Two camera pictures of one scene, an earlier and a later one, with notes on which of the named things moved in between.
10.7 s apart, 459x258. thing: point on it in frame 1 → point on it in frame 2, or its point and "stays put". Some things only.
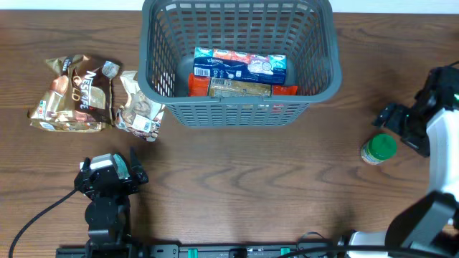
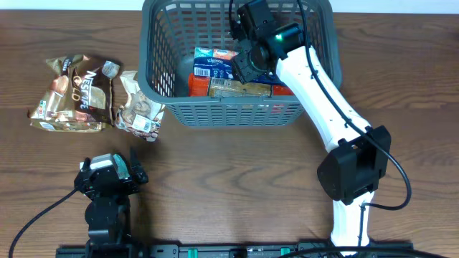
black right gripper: x=404 y=122 → x=236 y=32
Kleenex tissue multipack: x=240 y=67 stays put
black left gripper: x=86 y=179 stays put
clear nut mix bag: x=140 y=114 stays put
